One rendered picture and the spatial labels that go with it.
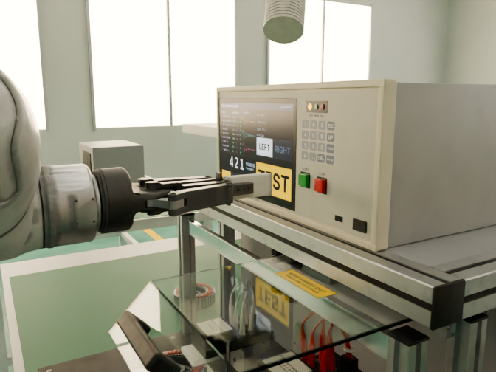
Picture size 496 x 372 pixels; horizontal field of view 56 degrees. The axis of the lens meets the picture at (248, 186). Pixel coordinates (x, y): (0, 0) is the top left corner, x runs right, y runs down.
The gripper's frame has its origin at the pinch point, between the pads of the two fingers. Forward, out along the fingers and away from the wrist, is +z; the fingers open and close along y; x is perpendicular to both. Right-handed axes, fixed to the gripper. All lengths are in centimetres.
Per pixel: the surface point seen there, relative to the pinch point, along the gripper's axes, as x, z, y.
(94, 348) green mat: -43, -13, -46
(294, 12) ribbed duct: 44, 77, -100
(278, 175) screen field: -0.3, 9.4, -6.8
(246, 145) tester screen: 3.6, 9.5, -17.3
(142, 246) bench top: -44, 18, -113
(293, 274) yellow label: -11.6, 4.1, 5.2
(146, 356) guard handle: -12.3, -19.1, 14.2
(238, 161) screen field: 0.4, 9.4, -20.3
